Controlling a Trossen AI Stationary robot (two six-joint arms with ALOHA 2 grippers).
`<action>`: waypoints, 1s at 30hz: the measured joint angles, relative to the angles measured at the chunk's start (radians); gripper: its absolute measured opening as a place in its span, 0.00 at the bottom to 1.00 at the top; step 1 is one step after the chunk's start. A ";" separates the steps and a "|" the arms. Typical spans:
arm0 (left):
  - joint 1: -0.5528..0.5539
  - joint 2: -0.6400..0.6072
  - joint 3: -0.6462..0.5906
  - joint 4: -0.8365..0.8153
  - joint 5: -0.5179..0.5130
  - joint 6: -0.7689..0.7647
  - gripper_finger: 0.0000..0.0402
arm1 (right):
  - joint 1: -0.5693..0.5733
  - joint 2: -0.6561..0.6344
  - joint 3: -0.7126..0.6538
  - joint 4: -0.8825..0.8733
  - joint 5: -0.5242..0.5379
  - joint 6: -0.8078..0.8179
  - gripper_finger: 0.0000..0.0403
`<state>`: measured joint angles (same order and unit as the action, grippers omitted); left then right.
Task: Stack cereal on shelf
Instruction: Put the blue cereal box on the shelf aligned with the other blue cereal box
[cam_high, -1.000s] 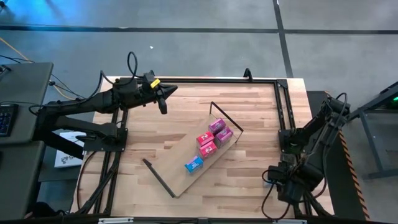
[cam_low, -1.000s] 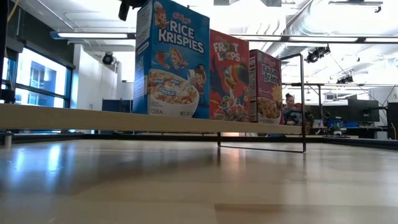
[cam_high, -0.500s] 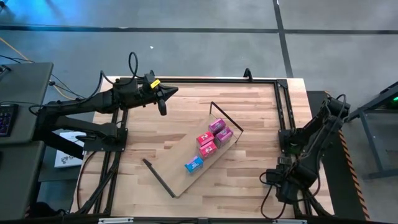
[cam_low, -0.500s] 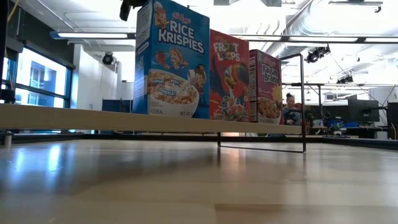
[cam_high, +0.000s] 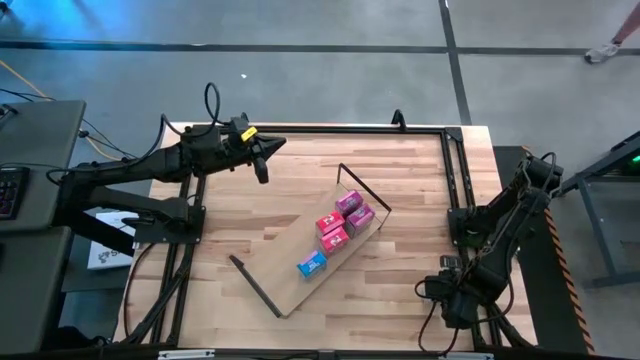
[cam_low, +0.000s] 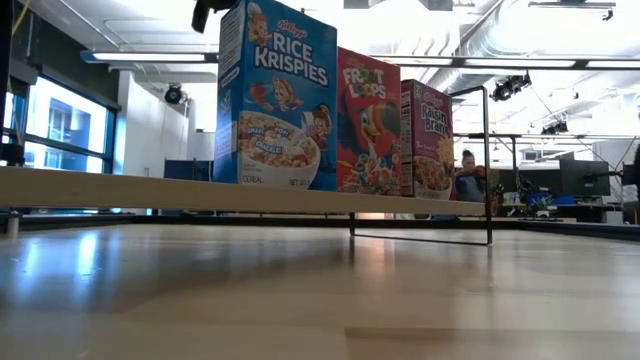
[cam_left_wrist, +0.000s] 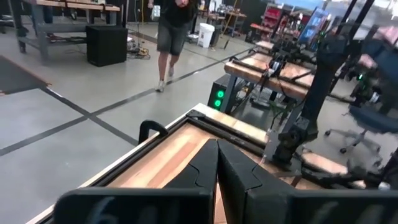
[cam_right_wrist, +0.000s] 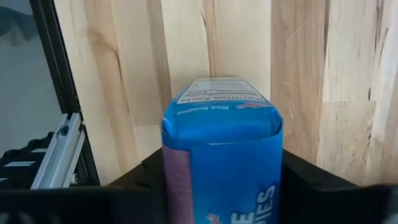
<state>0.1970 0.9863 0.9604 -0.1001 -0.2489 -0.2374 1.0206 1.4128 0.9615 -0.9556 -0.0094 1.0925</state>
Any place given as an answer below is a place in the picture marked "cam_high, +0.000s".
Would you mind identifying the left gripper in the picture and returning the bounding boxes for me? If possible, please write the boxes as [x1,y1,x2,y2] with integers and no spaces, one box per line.
[214,115,288,185]

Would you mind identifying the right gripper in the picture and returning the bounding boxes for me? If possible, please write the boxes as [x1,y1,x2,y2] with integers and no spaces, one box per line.
[423,273,479,331]

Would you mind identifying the purple cereal box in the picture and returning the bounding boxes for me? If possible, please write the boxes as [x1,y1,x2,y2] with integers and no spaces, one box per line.
[333,188,365,217]
[344,202,377,239]

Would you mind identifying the red cereal box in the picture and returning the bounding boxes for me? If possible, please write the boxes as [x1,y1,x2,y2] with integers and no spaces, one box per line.
[319,226,351,257]
[314,210,347,237]

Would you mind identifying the blue cereal box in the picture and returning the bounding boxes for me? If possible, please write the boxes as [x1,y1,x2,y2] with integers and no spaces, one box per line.
[296,249,329,280]

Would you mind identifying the black mat with striped edge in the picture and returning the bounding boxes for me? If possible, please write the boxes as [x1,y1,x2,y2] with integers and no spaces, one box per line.
[492,145,596,356]

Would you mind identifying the grey metal cart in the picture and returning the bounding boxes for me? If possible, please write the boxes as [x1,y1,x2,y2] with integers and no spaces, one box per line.
[549,130,640,290]

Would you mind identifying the white printed paper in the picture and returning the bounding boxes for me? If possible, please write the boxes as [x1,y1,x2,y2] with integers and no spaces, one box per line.
[87,209,139,271]

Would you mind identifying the black metal bar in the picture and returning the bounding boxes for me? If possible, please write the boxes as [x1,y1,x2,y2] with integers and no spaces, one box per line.
[52,199,137,257]

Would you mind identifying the grey desk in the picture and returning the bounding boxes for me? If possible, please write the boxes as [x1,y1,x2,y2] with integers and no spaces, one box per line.
[0,225,74,356]
[0,99,87,234]

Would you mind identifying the black keyboard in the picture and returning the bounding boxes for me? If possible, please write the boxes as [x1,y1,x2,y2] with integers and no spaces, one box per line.
[0,167,30,221]

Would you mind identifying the person's white shoe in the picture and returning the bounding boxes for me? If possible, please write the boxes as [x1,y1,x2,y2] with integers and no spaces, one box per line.
[583,42,621,65]

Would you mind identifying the person's leg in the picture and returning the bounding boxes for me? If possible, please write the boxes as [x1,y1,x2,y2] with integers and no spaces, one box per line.
[612,0,640,46]

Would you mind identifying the silver metal bracket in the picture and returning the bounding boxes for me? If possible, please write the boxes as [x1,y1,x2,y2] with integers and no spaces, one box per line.
[437,351,495,360]
[157,349,216,360]

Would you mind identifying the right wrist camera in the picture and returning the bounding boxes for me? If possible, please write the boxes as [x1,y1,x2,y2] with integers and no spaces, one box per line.
[438,254,465,272]

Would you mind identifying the black aluminium table frame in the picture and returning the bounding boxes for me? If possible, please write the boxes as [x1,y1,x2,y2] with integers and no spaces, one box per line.
[119,123,536,351]

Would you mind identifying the black cable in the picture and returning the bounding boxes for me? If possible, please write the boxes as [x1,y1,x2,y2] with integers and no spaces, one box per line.
[0,88,151,174]

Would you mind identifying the yellow cable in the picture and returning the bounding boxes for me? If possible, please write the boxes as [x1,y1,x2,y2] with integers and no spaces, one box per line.
[0,59,136,164]

